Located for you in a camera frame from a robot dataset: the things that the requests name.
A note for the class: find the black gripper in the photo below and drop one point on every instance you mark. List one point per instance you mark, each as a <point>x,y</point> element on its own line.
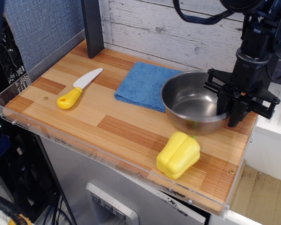
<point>243,90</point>

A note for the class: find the yellow toy bell pepper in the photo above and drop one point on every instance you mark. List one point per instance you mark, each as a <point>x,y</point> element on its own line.
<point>181,152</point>

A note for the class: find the black plastic crate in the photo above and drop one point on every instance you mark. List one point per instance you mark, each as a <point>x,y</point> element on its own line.
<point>11,64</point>

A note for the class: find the white metal side unit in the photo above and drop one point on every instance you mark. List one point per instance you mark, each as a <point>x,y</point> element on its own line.
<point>263,151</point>

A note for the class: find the clear acrylic table guard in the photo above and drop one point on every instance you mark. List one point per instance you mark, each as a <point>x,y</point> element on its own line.
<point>131,135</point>

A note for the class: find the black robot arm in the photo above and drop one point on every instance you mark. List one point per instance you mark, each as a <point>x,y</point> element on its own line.
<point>261,32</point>

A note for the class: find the stainless steel cabinet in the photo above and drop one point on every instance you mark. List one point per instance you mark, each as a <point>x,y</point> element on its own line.
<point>98,192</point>

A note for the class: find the dark grey left post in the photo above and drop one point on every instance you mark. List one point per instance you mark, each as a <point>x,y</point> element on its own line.
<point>93,27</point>

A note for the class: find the stainless steel bowl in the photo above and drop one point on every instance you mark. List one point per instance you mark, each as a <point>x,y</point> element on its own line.
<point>190,107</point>

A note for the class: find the blue folded cloth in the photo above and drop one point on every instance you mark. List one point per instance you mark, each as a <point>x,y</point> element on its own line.
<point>143,84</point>

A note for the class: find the yellow handled toy knife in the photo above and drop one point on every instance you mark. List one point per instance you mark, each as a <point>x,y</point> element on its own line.
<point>68,100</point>

